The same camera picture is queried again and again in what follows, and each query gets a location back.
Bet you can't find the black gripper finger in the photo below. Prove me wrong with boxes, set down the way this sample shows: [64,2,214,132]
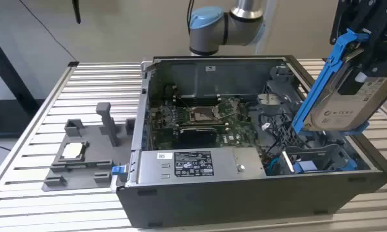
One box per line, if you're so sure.
[338,30,387,95]
[329,0,349,45]

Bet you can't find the black disk bay cage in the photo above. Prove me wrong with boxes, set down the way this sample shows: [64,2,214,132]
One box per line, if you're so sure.
[254,65,310,148]

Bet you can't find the green motherboard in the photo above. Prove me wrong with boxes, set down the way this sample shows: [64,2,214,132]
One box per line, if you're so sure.
[150,96,269,150]

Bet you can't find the CPU socket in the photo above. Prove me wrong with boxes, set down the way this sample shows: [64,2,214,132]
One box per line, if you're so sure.
[186,105,222,125]

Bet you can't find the silver power supply unit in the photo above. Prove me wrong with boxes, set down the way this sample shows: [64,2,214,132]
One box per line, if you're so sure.
[137,147,267,183]

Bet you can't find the black rectangular board module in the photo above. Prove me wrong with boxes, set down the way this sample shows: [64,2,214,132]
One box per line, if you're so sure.
[179,127,219,148]

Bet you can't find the black open PC case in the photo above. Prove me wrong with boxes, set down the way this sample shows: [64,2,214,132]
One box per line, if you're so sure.
[111,55,387,229]

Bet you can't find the blue case latch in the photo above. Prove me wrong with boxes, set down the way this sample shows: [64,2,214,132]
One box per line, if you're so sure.
[111,164,127,177]

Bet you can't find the grey parts rack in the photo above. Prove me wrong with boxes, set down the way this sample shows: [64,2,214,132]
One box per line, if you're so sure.
[42,102,137,192]

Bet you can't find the silver CPU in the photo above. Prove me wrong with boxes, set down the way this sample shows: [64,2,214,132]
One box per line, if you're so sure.
[62,142,86,160]

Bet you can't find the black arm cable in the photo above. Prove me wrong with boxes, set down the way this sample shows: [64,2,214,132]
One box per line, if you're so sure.
[186,0,197,31]

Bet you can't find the blue wire bundle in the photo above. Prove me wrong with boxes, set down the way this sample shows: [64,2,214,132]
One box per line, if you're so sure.
[265,156,282,176]

